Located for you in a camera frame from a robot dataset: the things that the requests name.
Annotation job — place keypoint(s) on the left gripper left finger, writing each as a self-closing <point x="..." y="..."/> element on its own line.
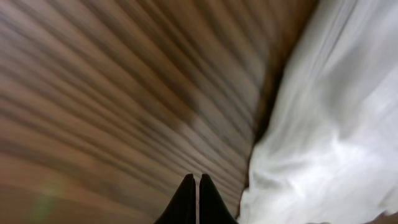
<point x="182" y="207"/>

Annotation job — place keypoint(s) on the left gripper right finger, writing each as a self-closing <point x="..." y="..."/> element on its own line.
<point x="212" y="209"/>

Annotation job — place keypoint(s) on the white t-shirt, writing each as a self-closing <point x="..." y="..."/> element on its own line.
<point x="330" y="152"/>

